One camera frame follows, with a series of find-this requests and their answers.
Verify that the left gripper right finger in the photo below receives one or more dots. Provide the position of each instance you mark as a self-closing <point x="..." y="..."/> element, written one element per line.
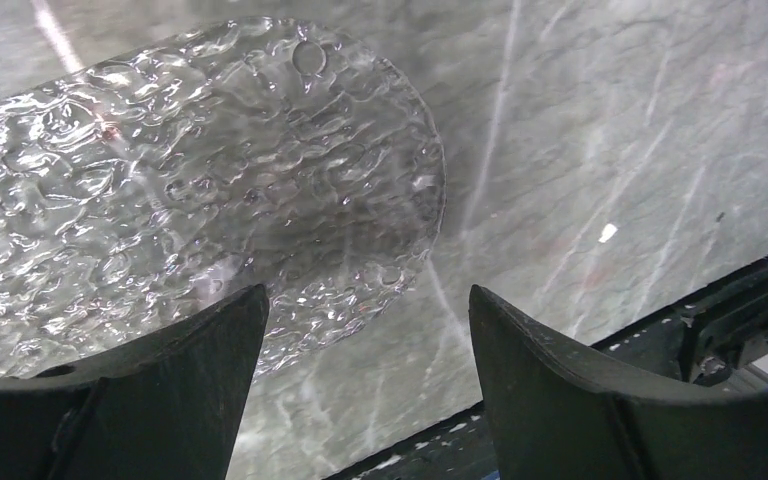
<point x="558" y="409"/>

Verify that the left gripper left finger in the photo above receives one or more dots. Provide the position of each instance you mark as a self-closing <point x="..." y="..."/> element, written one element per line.
<point x="167" y="405"/>

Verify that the clear textured oval tray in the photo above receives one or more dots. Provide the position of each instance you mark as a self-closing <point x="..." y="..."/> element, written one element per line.
<point x="141" y="190"/>

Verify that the black base frame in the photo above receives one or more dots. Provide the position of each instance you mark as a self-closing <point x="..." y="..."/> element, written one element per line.
<point x="702" y="339"/>

